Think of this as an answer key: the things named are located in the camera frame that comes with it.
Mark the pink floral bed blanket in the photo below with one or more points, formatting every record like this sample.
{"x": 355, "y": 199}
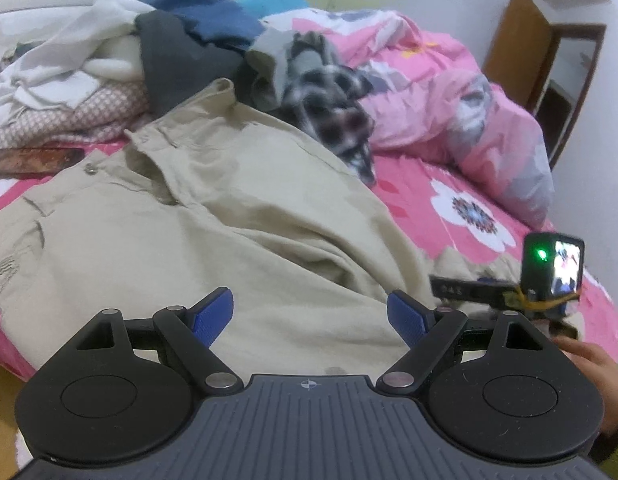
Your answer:
{"x": 404, "y": 180}

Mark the dark grey garment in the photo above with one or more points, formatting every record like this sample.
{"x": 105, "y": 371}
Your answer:
{"x": 179, "y": 60}

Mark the blue garment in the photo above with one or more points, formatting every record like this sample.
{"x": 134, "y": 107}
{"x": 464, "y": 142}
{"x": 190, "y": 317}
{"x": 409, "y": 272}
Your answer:
{"x": 204, "y": 7}

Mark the light grey garment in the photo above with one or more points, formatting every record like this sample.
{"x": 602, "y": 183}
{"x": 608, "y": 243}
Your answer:
{"x": 269, "y": 55}

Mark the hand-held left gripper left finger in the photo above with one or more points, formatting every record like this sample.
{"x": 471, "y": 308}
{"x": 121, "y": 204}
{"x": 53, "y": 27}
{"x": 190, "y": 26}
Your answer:
{"x": 214, "y": 317}

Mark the brown flat rectangular object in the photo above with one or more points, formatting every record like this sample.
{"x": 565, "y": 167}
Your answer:
{"x": 34, "y": 161}

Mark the dark door frame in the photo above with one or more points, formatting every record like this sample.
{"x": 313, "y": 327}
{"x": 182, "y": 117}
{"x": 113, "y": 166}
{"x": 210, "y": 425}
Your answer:
{"x": 549, "y": 110}

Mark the pink floral quilt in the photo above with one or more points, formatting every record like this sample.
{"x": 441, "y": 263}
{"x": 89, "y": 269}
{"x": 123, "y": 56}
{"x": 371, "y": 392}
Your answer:
{"x": 439, "y": 90}

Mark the person's right hand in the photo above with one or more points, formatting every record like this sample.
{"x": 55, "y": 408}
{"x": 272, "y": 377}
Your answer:
{"x": 606, "y": 380}

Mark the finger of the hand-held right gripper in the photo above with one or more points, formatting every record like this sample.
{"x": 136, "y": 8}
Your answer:
{"x": 469, "y": 291}

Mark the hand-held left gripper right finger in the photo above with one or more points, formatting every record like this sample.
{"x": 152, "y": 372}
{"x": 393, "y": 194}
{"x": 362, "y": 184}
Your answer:
{"x": 406, "y": 320}

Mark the pink white patterned blanket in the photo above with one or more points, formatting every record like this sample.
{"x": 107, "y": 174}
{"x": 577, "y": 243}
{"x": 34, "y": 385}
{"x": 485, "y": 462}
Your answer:
{"x": 79, "y": 110}

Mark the wooden door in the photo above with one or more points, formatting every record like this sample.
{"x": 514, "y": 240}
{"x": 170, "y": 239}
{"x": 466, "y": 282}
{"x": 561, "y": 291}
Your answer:
{"x": 514, "y": 45}

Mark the black white plaid shirt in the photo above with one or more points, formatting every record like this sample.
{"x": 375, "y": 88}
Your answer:
{"x": 329, "y": 105}

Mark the khaki pants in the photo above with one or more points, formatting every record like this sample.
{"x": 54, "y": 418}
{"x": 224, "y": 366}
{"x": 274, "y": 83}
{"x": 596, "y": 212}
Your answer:
{"x": 214, "y": 210}

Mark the white cloth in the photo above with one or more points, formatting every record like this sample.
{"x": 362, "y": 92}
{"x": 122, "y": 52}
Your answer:
{"x": 64, "y": 60}

